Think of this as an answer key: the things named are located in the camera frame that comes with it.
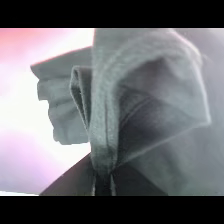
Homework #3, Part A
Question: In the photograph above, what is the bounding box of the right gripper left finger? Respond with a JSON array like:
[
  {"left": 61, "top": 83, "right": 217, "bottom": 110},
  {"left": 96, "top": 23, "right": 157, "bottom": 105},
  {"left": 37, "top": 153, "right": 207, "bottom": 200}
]
[{"left": 39, "top": 153, "right": 97, "bottom": 197}]

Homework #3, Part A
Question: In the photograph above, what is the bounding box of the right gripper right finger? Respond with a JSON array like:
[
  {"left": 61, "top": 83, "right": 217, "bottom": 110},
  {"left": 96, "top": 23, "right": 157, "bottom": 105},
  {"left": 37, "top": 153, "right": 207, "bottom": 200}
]
[{"left": 111, "top": 162, "right": 168, "bottom": 197}]

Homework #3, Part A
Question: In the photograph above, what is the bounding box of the grey garment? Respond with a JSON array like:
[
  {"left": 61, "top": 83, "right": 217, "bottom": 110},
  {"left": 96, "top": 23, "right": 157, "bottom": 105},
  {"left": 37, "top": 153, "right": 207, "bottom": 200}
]
[{"left": 30, "top": 28, "right": 224, "bottom": 197}]

